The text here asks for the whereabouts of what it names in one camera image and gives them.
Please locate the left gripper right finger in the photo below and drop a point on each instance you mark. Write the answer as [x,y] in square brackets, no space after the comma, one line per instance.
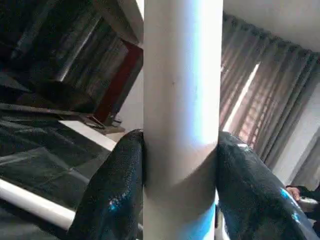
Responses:
[255,200]

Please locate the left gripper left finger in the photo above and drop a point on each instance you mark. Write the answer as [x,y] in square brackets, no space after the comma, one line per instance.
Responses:
[110,200]

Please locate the white plastic table leg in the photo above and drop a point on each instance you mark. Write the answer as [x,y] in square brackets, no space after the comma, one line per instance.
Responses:
[30,202]
[180,100]

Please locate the white flat board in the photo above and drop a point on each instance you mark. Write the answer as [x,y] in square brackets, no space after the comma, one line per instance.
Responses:
[90,134]

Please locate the black work mat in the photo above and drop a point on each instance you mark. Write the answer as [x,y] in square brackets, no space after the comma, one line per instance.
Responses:
[40,155]

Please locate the beige pleated curtain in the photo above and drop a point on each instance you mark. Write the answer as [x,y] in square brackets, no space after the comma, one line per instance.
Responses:
[270,100]

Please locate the dark metal rod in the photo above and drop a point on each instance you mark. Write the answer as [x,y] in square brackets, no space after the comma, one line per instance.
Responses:
[45,111]

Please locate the dark red frame post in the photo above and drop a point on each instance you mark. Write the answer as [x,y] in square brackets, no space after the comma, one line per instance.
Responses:
[120,80]

